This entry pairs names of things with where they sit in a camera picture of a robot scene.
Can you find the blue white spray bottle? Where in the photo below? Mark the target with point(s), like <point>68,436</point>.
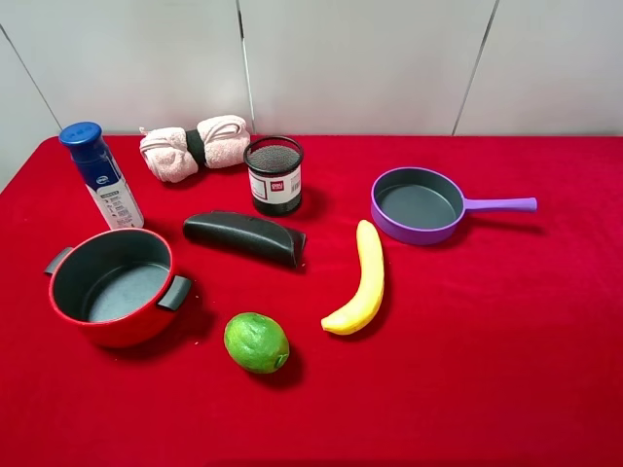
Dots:
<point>101,174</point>

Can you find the yellow toy banana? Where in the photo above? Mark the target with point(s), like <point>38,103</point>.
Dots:
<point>360,310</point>

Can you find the black mesh pen holder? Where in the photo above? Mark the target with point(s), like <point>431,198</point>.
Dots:
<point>275,174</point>

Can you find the red toy cooking pot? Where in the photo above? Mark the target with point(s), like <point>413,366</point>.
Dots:
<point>119,288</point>

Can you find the rolled pink towel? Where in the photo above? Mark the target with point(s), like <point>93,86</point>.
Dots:
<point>173,153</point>

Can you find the black glasses case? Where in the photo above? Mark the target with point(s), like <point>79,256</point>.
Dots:
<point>247,235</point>

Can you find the green lime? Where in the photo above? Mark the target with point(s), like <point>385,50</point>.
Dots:
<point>256,342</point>

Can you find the purple toy frying pan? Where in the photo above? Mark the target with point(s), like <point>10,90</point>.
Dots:
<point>420,206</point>

